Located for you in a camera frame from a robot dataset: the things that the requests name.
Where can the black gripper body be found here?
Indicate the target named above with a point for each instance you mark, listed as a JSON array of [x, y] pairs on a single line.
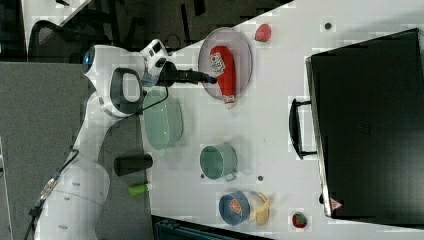
[[169, 75]]

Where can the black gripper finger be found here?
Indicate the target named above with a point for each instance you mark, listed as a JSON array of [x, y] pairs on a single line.
[[205, 78]]

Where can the red ketchup bottle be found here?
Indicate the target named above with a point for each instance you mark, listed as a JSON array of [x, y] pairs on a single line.
[[222, 63]]

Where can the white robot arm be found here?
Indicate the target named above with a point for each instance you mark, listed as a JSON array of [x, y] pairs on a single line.
[[71, 202]]

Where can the grey round plate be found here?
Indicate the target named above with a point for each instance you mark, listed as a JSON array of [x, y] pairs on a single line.
[[240, 50]]

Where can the red strawberry near plate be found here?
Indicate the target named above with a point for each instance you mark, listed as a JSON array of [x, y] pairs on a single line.
[[263, 33]]

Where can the green perforated colander basket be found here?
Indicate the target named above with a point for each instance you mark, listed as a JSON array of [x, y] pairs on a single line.
[[162, 119]]

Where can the green metal cup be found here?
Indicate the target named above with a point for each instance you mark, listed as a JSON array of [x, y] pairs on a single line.
[[219, 162]]

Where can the black office chair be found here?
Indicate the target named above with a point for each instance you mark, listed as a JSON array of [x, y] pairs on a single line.
[[50, 43]]

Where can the orange slice toy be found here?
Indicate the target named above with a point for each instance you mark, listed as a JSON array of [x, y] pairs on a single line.
[[235, 206]]

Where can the blue bowl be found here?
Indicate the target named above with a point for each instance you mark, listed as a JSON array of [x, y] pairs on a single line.
[[227, 215]]

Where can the yellow banana toy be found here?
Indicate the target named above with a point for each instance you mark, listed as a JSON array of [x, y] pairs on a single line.
[[260, 215]]

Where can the black toaster oven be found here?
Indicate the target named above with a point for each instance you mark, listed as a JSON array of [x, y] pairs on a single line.
[[367, 110]]

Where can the red strawberry near oven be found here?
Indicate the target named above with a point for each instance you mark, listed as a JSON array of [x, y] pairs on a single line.
[[299, 220]]

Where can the black oven door handle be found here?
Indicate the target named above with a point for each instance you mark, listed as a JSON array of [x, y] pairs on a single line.
[[295, 129]]

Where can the black cylinder post lower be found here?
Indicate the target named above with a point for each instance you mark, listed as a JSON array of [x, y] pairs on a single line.
[[130, 164]]

